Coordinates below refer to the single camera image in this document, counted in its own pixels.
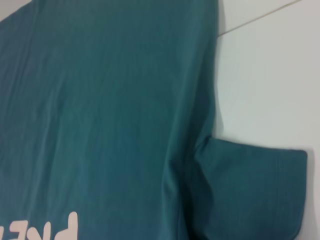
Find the blue t-shirt with pink print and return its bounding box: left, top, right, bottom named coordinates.
left=0, top=0, right=309, bottom=240

